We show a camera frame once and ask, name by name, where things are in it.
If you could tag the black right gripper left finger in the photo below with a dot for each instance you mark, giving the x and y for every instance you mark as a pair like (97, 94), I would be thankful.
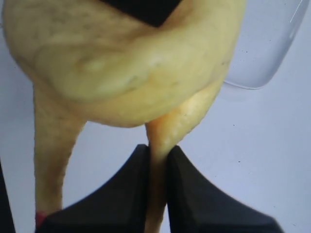
(119, 206)

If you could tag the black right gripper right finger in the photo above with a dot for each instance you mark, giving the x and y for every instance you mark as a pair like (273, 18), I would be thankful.
(195, 205)

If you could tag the yellow rubber chicken toy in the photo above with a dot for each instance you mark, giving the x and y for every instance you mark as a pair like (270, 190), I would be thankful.
(91, 62)

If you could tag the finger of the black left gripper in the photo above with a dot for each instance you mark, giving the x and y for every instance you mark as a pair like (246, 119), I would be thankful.
(151, 12)

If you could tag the white square plate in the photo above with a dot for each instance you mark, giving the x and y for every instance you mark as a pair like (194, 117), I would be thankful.
(268, 30)

